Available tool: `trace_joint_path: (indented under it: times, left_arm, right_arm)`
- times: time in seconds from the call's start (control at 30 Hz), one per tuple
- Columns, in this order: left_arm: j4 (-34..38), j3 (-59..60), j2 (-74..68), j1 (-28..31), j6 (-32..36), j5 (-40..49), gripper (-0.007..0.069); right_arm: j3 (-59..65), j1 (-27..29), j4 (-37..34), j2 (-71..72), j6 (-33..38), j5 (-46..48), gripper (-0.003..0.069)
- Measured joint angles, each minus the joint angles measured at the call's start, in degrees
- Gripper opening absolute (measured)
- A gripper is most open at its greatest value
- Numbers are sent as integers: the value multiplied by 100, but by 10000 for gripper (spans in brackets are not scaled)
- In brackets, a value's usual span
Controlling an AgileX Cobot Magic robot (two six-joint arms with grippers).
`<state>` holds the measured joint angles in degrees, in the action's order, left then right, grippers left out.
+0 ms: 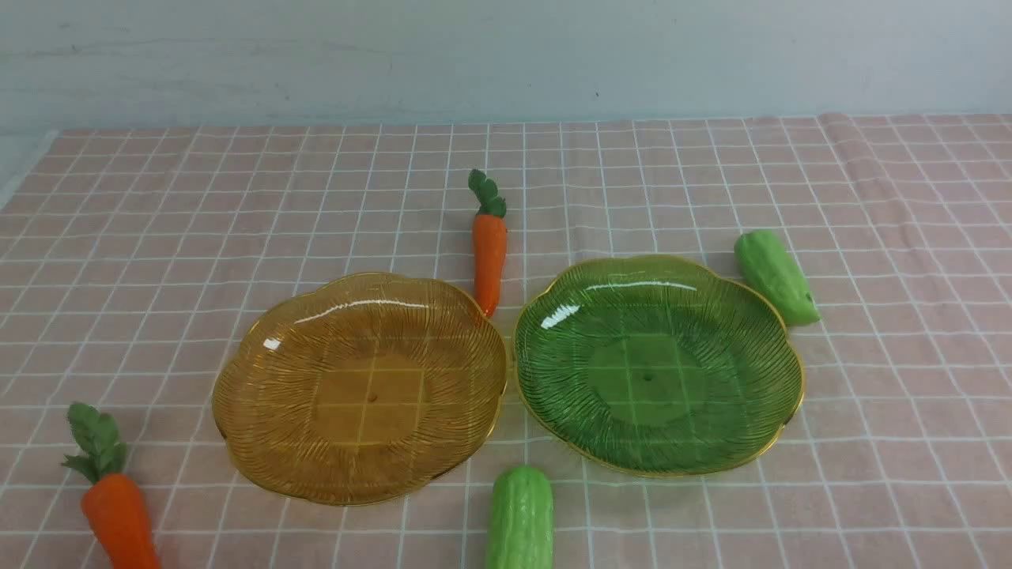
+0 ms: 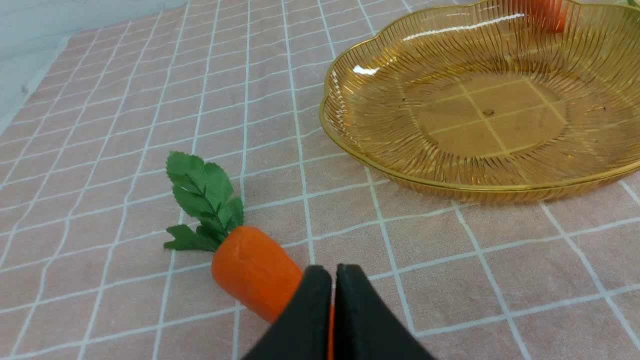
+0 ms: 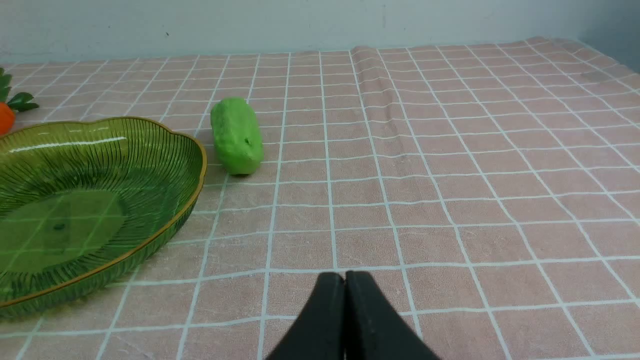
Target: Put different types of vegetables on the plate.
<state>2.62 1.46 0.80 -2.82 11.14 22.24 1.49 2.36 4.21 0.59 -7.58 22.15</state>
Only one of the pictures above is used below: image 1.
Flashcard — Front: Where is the amber ribbed plastic plate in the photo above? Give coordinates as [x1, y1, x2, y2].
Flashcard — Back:
[212, 273, 511, 507]

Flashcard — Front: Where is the small orange toy carrot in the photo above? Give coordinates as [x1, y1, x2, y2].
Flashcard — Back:
[467, 169, 508, 319]

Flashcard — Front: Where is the green toy gourd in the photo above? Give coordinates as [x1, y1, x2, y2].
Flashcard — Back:
[734, 230, 821, 327]
[485, 465, 554, 568]

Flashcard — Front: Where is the green ribbed plastic plate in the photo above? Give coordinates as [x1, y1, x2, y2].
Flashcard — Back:
[513, 254, 806, 478]

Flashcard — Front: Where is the large orange toy carrot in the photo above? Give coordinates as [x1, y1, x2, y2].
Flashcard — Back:
[62, 402, 162, 568]

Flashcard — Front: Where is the pink checkered tablecloth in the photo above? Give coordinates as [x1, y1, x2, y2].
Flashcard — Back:
[1, 113, 1011, 568]

